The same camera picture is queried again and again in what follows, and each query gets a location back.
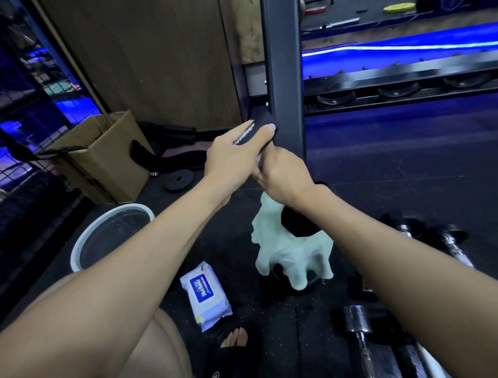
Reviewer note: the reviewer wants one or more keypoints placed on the small black weight plate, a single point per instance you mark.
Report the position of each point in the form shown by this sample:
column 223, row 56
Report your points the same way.
column 179, row 180

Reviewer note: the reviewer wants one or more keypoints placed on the black left sandal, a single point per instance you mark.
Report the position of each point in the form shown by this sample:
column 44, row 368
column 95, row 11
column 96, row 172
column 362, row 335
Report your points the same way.
column 233, row 366

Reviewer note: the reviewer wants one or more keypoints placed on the person's left leg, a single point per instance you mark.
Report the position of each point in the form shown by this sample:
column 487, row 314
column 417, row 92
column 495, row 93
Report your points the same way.
column 163, row 354

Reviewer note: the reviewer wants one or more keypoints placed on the yellow weight plate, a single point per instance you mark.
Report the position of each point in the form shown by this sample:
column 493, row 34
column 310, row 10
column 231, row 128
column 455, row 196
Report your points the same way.
column 400, row 7

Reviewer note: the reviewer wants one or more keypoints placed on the person's left hand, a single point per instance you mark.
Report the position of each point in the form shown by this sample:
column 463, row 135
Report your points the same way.
column 229, row 159

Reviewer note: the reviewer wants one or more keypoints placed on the thin wooden stick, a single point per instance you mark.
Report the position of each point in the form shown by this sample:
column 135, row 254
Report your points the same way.
column 74, row 62

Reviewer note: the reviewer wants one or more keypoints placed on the person's left forearm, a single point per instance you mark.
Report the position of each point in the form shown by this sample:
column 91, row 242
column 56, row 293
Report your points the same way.
column 97, row 284

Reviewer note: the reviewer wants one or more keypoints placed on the glowing white light strip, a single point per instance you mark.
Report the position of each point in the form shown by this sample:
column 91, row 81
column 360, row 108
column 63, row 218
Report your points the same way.
column 408, row 47

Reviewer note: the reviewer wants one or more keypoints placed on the large chrome dumbbell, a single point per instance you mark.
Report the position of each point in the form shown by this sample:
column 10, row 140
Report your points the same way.
column 356, row 317

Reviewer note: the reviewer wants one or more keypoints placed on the white rimmed basin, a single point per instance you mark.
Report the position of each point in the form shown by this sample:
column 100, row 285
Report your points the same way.
column 113, row 235

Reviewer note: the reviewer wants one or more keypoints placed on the white blue wet wipes pack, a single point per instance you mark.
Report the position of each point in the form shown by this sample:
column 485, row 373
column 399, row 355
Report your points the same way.
column 210, row 311

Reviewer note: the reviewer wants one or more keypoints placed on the black padded bench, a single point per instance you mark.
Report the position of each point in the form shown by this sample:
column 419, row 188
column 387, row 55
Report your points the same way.
column 179, row 161

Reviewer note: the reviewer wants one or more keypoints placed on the brown cardboard box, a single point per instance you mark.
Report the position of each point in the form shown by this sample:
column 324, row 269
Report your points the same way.
column 113, row 167

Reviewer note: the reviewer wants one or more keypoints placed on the red weight plate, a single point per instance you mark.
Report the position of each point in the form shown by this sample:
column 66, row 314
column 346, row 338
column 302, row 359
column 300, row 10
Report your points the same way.
column 315, row 10

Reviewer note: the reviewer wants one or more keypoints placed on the person's right hand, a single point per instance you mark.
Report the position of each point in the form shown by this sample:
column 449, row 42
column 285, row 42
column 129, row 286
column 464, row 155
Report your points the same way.
column 284, row 175

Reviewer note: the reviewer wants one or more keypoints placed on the light green cloth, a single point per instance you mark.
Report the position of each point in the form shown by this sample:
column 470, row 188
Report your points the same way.
column 280, row 253

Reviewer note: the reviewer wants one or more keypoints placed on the person's right forearm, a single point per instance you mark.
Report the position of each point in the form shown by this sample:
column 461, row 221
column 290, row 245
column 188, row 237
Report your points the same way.
column 428, row 288

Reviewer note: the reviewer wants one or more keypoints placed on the row of black bumper plates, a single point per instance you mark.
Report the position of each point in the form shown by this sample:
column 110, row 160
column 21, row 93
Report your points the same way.
column 447, row 4

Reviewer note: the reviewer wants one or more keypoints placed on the steel barbell bar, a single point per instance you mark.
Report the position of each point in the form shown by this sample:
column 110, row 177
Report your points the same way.
column 342, row 22

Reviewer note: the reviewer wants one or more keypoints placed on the dark metal rack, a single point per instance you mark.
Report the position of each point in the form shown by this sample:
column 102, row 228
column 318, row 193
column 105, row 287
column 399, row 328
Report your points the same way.
column 389, row 76

